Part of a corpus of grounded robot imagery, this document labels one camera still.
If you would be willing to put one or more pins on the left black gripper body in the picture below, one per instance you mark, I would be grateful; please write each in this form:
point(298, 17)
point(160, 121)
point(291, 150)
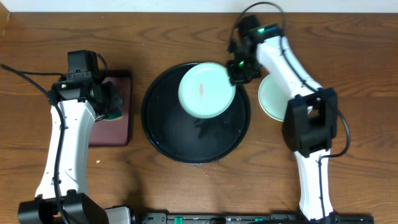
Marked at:
point(112, 99)

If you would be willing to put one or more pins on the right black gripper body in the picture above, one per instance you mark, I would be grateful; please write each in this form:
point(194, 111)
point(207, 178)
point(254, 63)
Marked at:
point(245, 70)

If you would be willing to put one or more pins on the green yellow sponge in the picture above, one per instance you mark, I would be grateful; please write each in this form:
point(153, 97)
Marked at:
point(114, 115)

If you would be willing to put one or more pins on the light blue plate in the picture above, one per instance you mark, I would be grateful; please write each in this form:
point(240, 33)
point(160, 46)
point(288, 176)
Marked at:
point(205, 91)
point(274, 93)

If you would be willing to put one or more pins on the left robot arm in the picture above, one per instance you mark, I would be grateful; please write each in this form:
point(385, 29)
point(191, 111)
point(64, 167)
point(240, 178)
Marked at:
point(62, 196)

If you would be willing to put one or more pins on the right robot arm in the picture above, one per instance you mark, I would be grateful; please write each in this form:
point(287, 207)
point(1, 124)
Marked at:
point(308, 112)

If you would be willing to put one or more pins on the rectangular black tray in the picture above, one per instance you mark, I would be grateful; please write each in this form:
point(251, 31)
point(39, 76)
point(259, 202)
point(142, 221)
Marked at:
point(115, 132)

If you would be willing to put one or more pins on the round black tray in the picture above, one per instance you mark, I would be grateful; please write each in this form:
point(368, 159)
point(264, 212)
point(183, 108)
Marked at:
point(184, 138)

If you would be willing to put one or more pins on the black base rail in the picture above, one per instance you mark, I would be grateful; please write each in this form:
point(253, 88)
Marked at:
point(276, 218)

